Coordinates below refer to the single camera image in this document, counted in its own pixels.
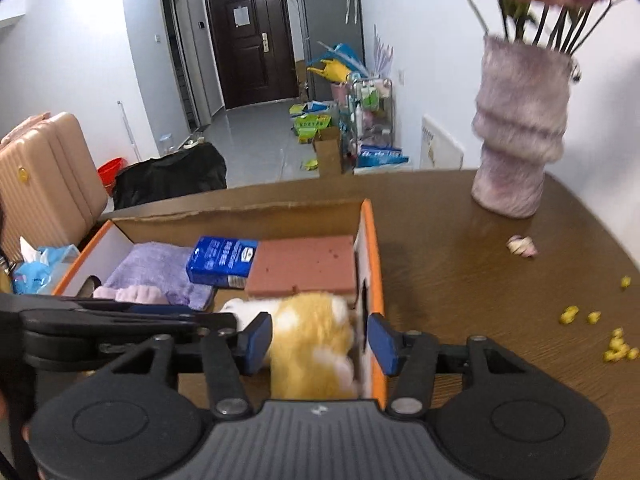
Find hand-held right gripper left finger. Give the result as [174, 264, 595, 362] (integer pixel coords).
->
[95, 312, 274, 420]

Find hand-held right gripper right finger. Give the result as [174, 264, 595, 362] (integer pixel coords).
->
[367, 312, 566, 418]

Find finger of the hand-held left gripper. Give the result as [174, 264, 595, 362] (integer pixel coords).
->
[20, 306, 239, 345]

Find yellow plush toy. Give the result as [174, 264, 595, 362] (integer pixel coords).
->
[220, 292, 363, 401]

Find purple towel cloth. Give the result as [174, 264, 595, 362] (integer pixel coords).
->
[102, 241, 217, 311]

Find small blue carton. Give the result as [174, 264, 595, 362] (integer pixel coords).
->
[186, 236, 259, 291]

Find orange-edged cardboard box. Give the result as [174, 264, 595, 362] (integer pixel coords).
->
[52, 199, 388, 411]

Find blue tissue pack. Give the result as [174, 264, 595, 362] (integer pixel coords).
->
[11, 236, 81, 296]

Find red plastic basin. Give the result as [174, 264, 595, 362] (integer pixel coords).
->
[97, 157, 127, 197]

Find black duffel bag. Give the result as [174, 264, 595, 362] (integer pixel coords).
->
[112, 142, 228, 211]

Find pink suitcase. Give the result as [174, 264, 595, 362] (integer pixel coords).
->
[0, 111, 108, 263]

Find fallen pink petal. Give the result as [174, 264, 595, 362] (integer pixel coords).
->
[506, 235, 538, 259]

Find blue and white packet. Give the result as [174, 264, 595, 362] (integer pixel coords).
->
[357, 146, 408, 170]

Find small brown cardboard box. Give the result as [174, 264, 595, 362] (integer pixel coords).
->
[312, 127, 346, 177]

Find green printed boxes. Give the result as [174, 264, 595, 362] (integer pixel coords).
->
[289, 102, 333, 143]

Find scattered yellow crumbs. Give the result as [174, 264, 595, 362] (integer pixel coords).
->
[557, 275, 640, 363]

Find pink textured vase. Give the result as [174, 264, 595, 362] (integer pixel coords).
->
[471, 34, 573, 219]

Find blue and yellow plastic bags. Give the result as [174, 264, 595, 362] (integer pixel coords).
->
[306, 40, 368, 83]

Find dark brown door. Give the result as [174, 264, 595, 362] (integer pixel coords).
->
[203, 0, 299, 111]

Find grey refrigerator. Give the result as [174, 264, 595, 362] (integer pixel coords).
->
[294, 0, 366, 76]

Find wire storage cart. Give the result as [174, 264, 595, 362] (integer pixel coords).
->
[345, 76, 396, 171]

